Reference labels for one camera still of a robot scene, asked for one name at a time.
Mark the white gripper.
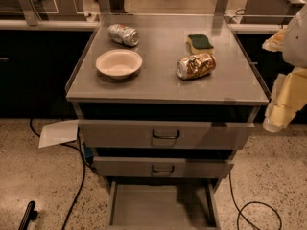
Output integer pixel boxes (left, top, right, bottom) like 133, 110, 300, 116
262, 4, 307, 133

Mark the black floor cable right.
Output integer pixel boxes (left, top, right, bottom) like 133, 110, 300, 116
227, 172, 283, 230

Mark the yellow green sponge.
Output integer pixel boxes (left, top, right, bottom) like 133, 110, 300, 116
186, 34, 214, 54

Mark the bottom open grey drawer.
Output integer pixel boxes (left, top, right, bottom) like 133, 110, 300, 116
106, 181, 221, 230

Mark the black handle object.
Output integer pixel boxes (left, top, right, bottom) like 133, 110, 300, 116
18, 201, 38, 230

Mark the silver green soda can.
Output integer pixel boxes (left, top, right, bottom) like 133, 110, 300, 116
107, 24, 139, 47

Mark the grey metal drawer cabinet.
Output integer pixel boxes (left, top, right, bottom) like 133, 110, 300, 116
64, 13, 272, 230

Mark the white paper bowl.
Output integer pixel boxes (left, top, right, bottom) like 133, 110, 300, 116
96, 49, 143, 80

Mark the black floor cable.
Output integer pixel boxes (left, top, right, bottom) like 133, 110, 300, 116
227, 172, 283, 230
29, 118, 99, 230

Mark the black floor cable left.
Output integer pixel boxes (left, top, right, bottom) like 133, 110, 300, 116
29, 118, 99, 230

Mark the white paper sheet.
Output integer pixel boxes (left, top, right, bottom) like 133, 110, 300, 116
38, 120, 78, 148

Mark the top grey drawer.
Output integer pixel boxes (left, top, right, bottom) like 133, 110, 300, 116
79, 120, 254, 150

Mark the middle grey drawer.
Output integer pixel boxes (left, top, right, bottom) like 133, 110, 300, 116
94, 157, 233, 178

